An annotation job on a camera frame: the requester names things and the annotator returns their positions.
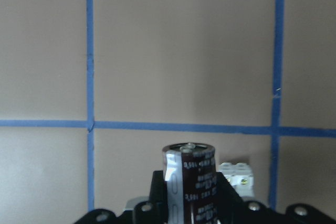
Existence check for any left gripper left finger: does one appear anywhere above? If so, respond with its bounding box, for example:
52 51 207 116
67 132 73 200
77 170 168 223

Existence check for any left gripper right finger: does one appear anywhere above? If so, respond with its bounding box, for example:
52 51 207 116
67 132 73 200
216 172 335 224

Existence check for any dark brown capacitor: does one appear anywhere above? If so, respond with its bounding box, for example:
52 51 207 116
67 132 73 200
162 143 218 223

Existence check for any white circuit breaker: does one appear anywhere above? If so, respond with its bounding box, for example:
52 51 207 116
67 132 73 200
219 163 255 198

